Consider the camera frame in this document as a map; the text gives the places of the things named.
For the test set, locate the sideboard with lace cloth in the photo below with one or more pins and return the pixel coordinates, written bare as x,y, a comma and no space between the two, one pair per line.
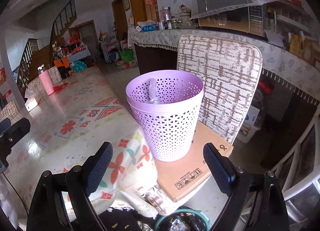
280,65

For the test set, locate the clear plastic bottle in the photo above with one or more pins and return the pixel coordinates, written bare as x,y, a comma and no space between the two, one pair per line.
153,98

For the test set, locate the microwave oven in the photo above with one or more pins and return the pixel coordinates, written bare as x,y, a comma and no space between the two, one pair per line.
251,19

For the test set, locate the purple perforated trash basket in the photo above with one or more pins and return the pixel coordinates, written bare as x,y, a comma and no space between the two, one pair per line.
169,126

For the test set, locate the cardboard box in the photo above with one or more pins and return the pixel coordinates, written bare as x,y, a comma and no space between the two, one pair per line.
180,178

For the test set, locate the patterned chair backrest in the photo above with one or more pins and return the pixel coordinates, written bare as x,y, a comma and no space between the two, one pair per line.
229,83

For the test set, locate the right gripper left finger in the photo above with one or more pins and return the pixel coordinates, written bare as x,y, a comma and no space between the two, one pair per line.
47,209

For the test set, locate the teal trash bin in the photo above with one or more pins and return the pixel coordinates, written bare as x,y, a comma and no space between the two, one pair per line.
183,219

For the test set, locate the blue tissue pack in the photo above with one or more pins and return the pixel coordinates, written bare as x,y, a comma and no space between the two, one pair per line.
147,28

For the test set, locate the white tissue box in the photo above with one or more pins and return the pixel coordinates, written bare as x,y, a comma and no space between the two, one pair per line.
31,103

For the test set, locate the pink thermos bottle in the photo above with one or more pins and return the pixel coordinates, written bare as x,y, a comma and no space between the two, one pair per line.
46,79

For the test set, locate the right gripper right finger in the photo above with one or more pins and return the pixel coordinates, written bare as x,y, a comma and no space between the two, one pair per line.
268,211

